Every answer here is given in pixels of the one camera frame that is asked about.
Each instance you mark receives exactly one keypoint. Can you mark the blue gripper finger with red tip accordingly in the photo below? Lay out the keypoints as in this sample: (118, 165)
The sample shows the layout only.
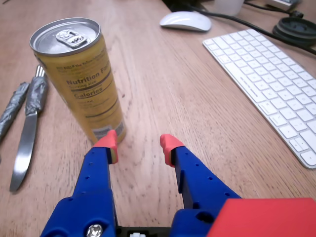
(197, 182)
(93, 185)

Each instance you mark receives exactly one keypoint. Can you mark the yellow drink can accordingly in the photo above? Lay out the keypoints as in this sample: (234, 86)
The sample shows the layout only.
(81, 81)

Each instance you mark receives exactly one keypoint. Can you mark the white keyboard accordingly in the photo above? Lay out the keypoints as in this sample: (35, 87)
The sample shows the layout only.
(266, 81)

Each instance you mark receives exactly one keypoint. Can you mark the white computer mouse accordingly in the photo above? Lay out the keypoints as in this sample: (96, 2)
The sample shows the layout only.
(185, 21)

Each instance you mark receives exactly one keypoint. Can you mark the white paper cup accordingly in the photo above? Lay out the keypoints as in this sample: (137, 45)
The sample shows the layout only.
(228, 7)

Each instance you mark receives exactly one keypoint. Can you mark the black laptop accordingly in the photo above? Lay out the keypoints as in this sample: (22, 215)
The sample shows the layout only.
(182, 3)

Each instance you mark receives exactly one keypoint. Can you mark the black round lid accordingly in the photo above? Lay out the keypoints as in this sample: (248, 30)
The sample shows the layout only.
(293, 29)

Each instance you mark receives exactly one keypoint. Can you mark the small silver box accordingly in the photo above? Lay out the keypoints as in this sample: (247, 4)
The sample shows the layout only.
(284, 3)

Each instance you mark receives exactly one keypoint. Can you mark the red camera mount bracket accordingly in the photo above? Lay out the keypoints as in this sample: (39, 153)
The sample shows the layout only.
(266, 219)

